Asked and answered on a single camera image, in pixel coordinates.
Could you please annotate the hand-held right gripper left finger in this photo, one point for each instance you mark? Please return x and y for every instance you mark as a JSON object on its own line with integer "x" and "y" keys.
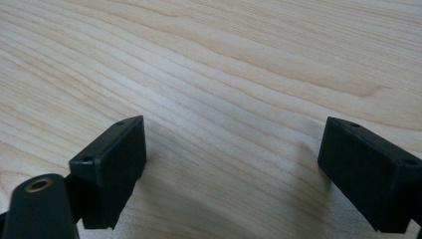
{"x": 111, "y": 172}

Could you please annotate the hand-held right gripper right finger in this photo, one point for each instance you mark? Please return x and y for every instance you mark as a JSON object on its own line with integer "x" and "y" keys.
{"x": 368, "y": 179}

